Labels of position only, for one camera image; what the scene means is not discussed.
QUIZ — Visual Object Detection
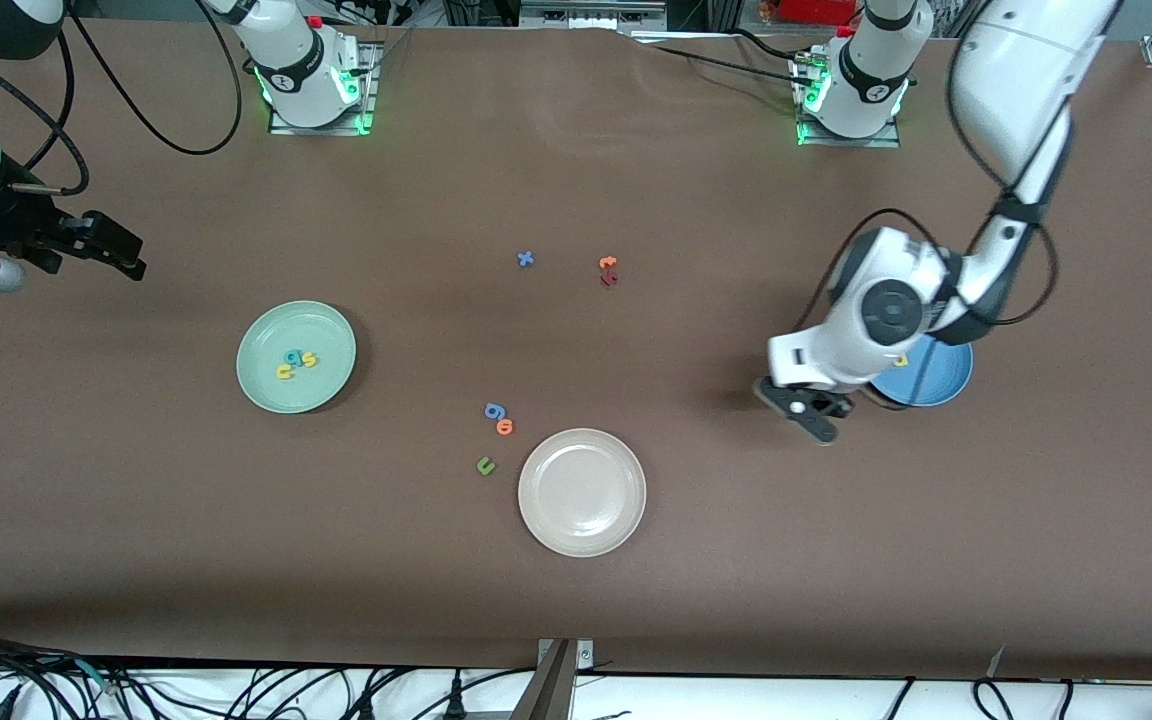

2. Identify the blue plate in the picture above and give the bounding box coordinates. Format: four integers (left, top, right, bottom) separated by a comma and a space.
866, 333, 975, 408

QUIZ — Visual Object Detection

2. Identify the brown table cover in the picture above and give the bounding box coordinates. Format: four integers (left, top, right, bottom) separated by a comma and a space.
0, 15, 1152, 681

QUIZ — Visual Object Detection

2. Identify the green plate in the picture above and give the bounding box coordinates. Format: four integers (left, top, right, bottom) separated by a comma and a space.
236, 300, 358, 415

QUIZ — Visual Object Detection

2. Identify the beige plate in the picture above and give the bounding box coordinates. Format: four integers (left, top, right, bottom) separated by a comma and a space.
517, 428, 648, 558

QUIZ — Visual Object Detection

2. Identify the red box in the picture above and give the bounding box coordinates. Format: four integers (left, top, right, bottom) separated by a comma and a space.
776, 0, 859, 23

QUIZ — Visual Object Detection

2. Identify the grey metal device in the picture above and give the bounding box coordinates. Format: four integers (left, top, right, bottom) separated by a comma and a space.
519, 0, 667, 31

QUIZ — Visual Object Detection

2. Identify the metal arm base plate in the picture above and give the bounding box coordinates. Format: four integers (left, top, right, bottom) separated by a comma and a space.
794, 55, 902, 149
268, 40, 379, 137

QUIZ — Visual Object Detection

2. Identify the black base cable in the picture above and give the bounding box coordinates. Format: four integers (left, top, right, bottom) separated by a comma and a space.
648, 44, 809, 85
729, 28, 839, 63

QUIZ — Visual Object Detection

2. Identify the grey metal table bracket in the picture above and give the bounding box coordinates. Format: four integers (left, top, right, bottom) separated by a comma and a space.
511, 638, 595, 720

